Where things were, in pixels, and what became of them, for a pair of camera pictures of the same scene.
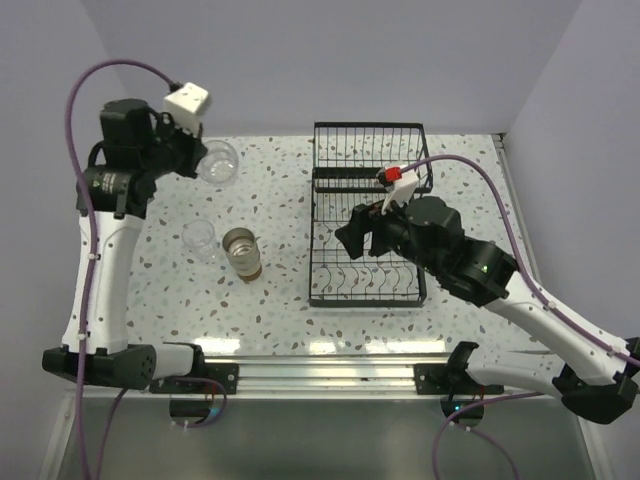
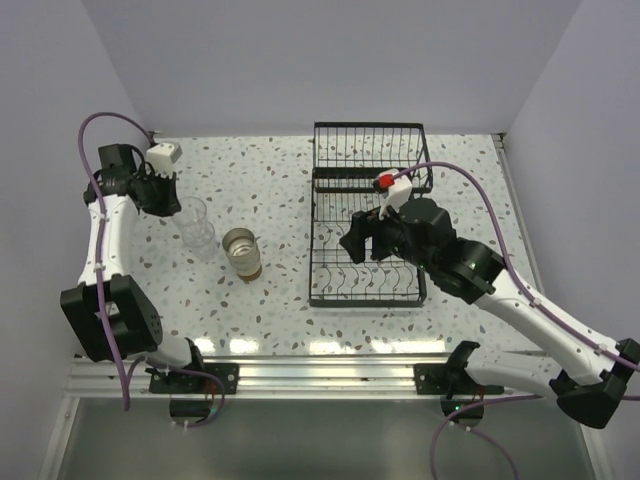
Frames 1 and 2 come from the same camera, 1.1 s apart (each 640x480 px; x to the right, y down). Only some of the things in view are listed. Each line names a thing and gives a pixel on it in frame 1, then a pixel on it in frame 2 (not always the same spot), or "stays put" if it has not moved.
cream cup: (247, 265) stays put
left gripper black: (196, 147) → (170, 204)
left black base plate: (225, 373) stays put
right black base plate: (449, 379) stays put
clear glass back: (220, 164) → (193, 211)
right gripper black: (352, 234) stays put
